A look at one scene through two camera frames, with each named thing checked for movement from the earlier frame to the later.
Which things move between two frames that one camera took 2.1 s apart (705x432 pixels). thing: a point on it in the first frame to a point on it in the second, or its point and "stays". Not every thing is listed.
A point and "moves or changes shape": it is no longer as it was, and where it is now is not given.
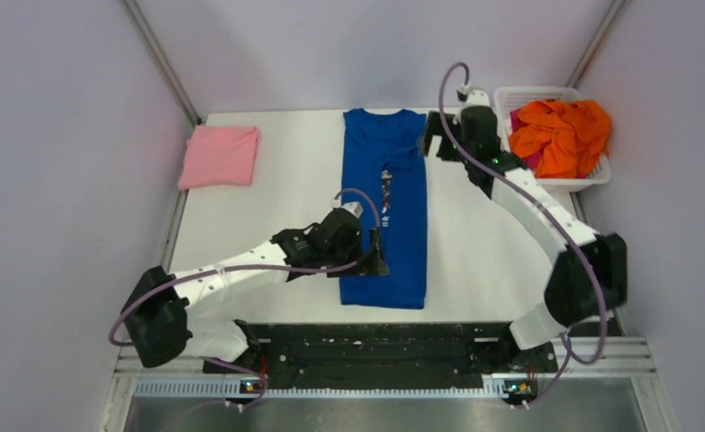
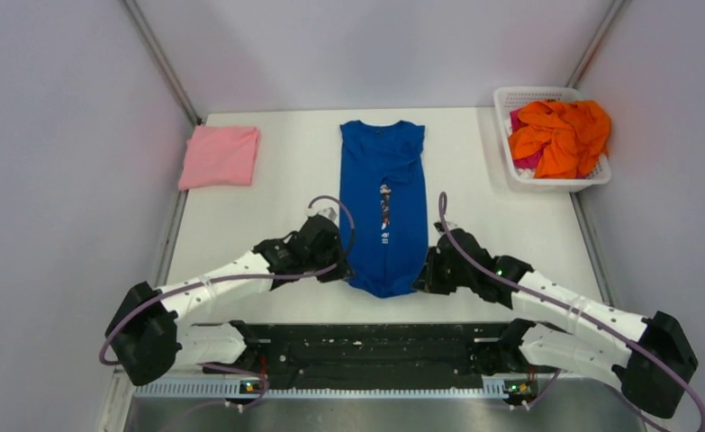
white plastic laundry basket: x=507 y=99 stays
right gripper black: x=432 y=128 to x=428 y=280
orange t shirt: x=562 y=139 stays
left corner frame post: x=166 y=63 stays
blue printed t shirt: x=381 y=157 moves or changes shape
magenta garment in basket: x=515 y=123 stays
